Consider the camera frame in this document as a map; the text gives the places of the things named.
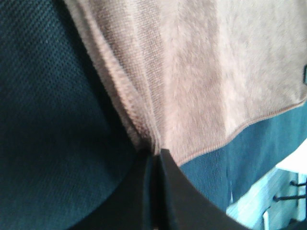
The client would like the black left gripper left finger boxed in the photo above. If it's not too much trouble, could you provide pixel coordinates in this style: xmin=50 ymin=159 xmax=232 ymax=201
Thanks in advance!
xmin=70 ymin=151 xmax=153 ymax=230

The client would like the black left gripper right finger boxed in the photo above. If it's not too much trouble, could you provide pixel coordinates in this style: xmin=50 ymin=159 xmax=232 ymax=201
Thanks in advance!
xmin=152 ymin=148 xmax=307 ymax=230

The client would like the brown towel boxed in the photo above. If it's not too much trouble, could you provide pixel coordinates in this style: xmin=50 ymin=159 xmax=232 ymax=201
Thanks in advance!
xmin=65 ymin=0 xmax=307 ymax=165

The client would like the dark table mat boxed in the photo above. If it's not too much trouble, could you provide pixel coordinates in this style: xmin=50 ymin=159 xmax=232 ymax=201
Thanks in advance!
xmin=0 ymin=0 xmax=307 ymax=230

